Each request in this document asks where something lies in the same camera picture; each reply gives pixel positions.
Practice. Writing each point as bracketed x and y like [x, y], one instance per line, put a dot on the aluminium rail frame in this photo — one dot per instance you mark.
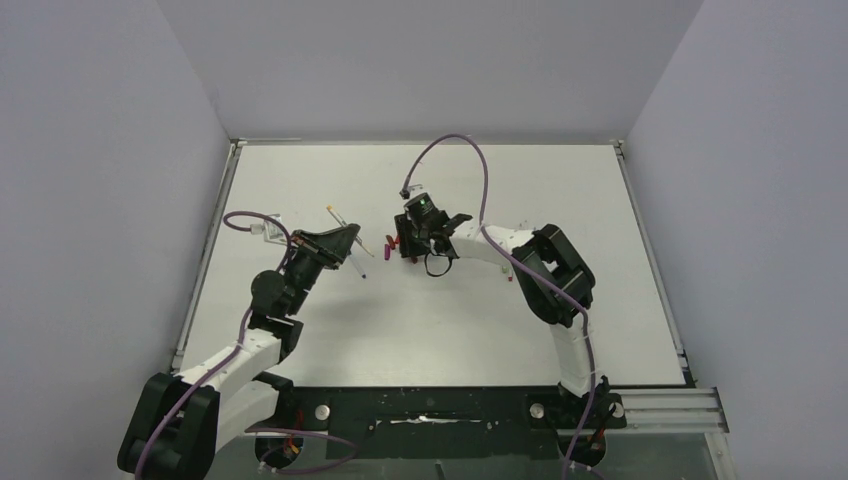
[673, 411]

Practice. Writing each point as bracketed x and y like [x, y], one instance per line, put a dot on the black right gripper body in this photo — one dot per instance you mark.
[411, 234]

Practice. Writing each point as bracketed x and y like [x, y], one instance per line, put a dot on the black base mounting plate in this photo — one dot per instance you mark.
[322, 426]

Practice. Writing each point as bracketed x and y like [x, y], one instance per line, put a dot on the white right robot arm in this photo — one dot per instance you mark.
[556, 283]

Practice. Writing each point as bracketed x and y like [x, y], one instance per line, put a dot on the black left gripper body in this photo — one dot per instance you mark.
[318, 250]

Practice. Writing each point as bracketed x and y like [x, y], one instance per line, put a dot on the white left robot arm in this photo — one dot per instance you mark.
[182, 420]

